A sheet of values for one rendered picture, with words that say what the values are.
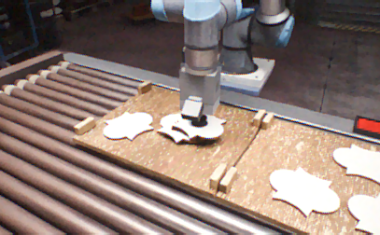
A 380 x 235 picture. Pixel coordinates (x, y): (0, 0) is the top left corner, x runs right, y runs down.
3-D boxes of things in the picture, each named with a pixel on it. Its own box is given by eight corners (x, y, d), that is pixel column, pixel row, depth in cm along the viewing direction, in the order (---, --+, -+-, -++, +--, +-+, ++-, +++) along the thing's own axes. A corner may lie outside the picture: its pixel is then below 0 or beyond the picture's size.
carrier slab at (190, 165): (150, 89, 108) (149, 85, 107) (265, 120, 91) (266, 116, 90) (73, 142, 82) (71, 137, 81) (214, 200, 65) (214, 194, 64)
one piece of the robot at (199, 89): (167, 63, 66) (170, 128, 74) (208, 69, 63) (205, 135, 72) (187, 46, 75) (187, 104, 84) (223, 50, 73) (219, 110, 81)
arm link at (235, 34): (229, 38, 134) (231, 5, 127) (259, 42, 128) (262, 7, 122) (217, 45, 125) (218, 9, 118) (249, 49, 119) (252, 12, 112)
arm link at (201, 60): (213, 52, 66) (176, 48, 68) (212, 73, 68) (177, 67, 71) (221, 41, 72) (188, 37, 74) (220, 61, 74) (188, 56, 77)
